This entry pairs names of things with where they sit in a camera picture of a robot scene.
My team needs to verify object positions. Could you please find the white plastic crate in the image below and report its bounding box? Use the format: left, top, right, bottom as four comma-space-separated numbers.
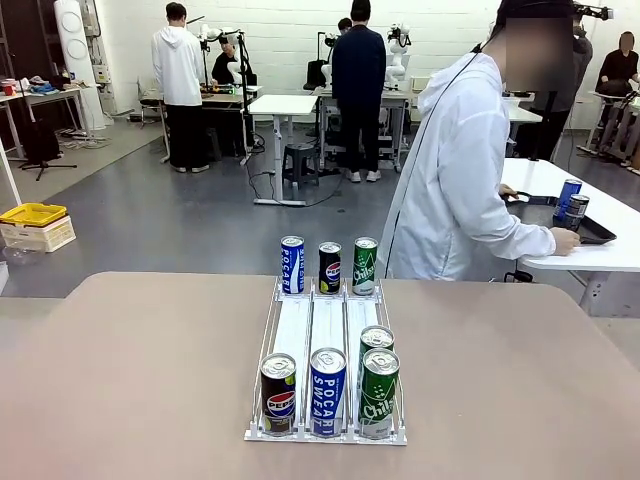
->
0, 215, 77, 254

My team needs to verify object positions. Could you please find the grey plastic stool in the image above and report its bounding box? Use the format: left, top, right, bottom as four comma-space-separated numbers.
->
281, 143, 321, 190

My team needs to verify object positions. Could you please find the yellow plastic crate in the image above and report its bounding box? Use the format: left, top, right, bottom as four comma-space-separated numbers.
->
0, 202, 69, 227

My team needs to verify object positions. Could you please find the black headset cable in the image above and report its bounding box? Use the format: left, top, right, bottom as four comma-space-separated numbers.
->
383, 42, 484, 279

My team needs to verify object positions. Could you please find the bystander in navy jacket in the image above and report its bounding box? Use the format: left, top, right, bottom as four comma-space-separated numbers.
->
331, 0, 388, 184

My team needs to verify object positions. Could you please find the person in white jacket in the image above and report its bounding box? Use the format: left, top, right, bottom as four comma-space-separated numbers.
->
380, 0, 584, 282

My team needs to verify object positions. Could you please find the seated bystander with blurred face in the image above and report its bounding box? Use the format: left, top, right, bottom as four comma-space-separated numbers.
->
594, 30, 640, 96

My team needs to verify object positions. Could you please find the white standing desk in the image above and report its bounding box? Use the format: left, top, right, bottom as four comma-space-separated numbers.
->
247, 93, 321, 207

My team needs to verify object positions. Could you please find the black serving tray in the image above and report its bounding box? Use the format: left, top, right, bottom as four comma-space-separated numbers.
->
501, 191, 617, 246

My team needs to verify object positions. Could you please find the black Pepsi can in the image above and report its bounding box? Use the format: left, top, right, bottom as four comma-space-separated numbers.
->
564, 193, 591, 233
259, 352, 298, 435
318, 241, 343, 295

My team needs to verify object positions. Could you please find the large white side table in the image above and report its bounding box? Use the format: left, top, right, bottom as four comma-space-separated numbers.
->
499, 158, 640, 317

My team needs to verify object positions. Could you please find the person's right hand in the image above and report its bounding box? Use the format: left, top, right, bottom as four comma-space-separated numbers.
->
549, 226, 583, 258

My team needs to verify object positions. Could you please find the black tripod stand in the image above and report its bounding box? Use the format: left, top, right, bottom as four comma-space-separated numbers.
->
17, 74, 79, 182

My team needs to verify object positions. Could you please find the desk under background robot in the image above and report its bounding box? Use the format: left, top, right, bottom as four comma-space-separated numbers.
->
197, 84, 264, 161

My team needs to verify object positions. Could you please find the bystander in grey jacket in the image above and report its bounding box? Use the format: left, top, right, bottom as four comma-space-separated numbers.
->
514, 9, 594, 164

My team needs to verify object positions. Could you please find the clear plastic container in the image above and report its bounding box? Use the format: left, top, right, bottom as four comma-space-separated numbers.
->
2, 243, 45, 267

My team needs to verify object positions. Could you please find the white table behind person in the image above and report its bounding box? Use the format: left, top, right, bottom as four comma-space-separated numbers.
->
502, 97, 544, 156

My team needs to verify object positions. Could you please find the seated bystander in black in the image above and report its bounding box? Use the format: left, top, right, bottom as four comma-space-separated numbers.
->
212, 42, 251, 86

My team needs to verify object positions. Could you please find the white power strip with cables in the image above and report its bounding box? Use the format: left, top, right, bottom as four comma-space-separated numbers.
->
57, 127, 111, 150

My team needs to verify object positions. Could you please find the bystander in white hoodie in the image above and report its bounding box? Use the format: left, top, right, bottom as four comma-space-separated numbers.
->
151, 2, 211, 174

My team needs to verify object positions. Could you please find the white wire can rack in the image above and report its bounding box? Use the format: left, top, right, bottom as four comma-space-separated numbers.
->
243, 276, 409, 445

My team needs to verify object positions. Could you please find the person's right forearm white sleeve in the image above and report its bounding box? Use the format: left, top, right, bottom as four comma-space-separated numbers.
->
492, 212, 558, 261

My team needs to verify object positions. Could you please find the blue Pocari Sweat can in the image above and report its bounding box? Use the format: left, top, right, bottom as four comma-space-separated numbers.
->
279, 234, 306, 295
558, 178, 584, 219
309, 347, 349, 439

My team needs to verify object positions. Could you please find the white table with clutter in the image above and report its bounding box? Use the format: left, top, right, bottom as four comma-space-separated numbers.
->
0, 84, 91, 161

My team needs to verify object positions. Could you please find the white tower air conditioner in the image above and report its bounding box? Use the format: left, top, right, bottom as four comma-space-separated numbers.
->
53, 0, 109, 129

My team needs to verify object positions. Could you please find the green Chilsung can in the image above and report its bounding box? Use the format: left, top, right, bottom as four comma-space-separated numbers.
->
358, 348, 401, 440
352, 236, 379, 296
358, 324, 396, 359

